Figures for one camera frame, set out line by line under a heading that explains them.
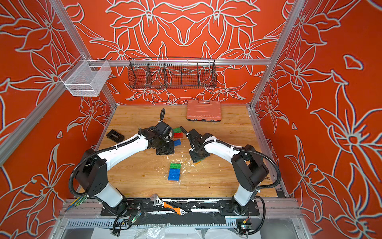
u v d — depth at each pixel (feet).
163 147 2.34
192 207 2.44
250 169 1.48
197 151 2.04
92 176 1.42
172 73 3.27
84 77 2.97
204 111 3.74
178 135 3.29
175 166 2.74
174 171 2.67
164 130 2.25
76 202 2.48
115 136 3.29
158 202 2.44
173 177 2.61
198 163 2.87
